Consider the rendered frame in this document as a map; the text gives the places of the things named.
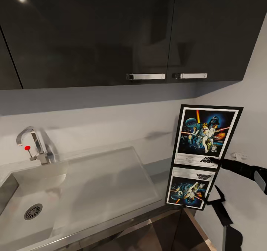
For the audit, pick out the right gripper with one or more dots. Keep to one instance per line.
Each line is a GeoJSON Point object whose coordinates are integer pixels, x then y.
{"type": "Point", "coordinates": [232, 165]}

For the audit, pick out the drop in sink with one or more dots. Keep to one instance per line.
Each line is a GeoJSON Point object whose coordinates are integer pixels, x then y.
{"type": "Point", "coordinates": [42, 204]}

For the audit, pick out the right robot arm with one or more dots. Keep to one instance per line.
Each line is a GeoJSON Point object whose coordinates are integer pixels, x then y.
{"type": "Point", "coordinates": [255, 173]}

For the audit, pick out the cabinet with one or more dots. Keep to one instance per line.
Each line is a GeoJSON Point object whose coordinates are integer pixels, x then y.
{"type": "Point", "coordinates": [89, 43]}
{"type": "Point", "coordinates": [9, 78]}

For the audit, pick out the poster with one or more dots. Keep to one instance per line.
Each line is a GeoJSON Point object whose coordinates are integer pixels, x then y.
{"type": "Point", "coordinates": [204, 131]}

